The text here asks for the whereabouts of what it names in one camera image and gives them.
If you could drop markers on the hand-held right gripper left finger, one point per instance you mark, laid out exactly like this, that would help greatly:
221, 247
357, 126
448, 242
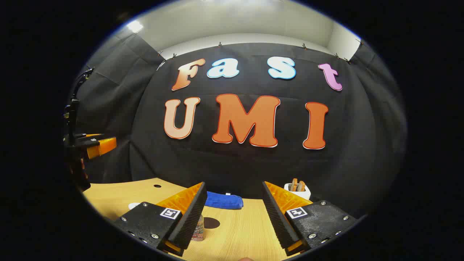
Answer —
192, 217

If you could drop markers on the blue towel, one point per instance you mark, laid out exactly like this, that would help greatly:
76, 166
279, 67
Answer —
224, 201

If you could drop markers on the white toaster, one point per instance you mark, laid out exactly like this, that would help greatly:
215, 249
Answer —
299, 195

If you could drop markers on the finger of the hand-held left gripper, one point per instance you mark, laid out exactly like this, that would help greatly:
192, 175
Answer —
105, 145
92, 135

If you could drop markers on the dark round coaster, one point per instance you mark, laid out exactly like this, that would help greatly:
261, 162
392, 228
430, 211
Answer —
213, 223

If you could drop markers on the black backdrop cloth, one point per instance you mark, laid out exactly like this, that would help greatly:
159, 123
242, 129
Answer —
239, 166

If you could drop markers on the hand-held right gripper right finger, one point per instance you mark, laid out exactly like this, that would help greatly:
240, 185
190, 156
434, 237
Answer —
277, 217

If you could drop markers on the silver water bottle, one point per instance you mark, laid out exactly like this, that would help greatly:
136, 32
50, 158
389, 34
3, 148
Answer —
198, 230

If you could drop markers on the white teacup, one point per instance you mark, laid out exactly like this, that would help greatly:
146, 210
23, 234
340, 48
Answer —
133, 205

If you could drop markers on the ceiling light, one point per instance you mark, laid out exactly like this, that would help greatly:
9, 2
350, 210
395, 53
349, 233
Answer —
135, 26

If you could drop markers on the bread slice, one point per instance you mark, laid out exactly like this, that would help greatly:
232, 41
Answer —
301, 186
294, 185

